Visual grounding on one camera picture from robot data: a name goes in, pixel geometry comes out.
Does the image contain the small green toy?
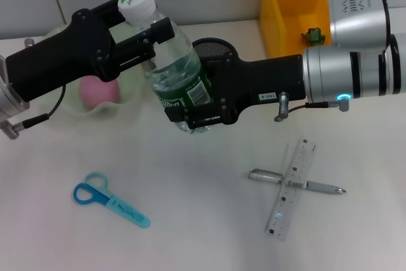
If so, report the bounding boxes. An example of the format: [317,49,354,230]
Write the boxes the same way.
[300,27,327,45]

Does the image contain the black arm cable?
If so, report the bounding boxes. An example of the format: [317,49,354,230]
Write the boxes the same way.
[0,83,68,141]
[274,91,352,123]

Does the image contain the yellow plastic bin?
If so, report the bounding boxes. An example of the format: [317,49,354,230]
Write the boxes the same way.
[259,0,332,58]

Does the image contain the grey ballpoint pen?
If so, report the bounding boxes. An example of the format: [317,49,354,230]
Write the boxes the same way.
[246,168,346,195]

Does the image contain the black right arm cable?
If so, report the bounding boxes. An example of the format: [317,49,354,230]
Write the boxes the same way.
[274,91,352,123]

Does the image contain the pale green glass fruit plate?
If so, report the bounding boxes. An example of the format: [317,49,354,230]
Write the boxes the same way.
[44,25,150,116]

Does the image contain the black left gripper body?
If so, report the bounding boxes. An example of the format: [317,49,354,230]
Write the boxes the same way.
[5,8,121,103]

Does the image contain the black mesh pen holder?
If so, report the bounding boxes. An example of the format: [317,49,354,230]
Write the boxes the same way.
[192,37,239,62]

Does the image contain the blue capped scissors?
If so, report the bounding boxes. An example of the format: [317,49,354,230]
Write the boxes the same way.
[73,171,150,230]

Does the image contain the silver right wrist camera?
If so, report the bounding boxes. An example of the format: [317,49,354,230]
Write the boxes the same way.
[325,0,396,51]

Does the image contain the pink peach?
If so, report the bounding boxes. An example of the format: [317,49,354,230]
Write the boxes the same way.
[78,76,122,109]

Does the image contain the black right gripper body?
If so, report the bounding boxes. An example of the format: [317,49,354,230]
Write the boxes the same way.
[210,51,308,126]

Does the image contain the clear plastic water bottle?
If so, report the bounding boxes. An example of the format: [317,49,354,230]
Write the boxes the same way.
[117,0,213,135]

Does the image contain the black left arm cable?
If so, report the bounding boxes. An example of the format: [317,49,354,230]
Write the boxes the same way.
[0,83,68,141]

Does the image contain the transparent plastic ruler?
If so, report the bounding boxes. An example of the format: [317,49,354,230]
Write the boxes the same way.
[265,138,317,241]

